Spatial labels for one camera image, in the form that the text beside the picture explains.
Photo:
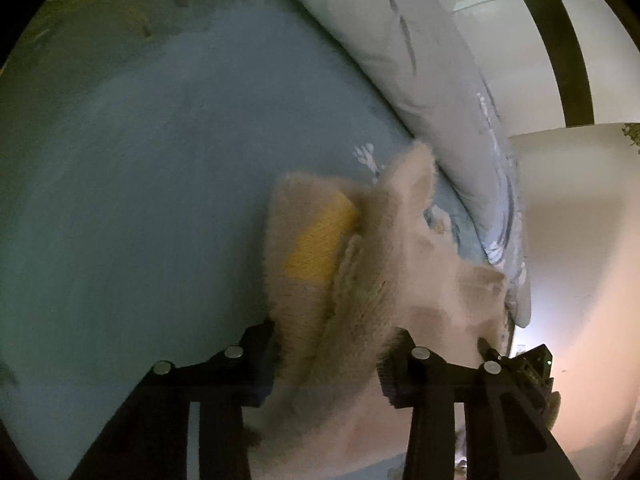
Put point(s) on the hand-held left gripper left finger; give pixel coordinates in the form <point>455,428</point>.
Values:
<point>259,366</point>

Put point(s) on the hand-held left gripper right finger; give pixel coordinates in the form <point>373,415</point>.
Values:
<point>388,376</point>

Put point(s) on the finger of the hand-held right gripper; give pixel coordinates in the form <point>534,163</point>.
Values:
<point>486,348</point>

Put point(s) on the light blue pillow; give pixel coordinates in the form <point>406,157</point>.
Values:
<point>425,75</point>

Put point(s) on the blue floral bed sheet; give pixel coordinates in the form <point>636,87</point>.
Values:
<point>140,170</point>

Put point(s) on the fuzzy beige knit garment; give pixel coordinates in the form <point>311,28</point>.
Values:
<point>370,280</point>

